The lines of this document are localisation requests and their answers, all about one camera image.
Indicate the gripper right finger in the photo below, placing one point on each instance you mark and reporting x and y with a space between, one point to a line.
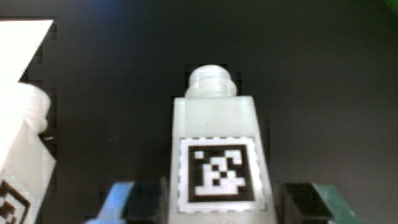
312 205

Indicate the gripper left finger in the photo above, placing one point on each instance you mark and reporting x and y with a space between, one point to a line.
136 204

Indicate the white table leg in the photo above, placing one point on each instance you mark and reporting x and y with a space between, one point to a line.
221 192
28 162

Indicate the white sheet with AprilTags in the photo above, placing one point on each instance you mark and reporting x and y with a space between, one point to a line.
22 36

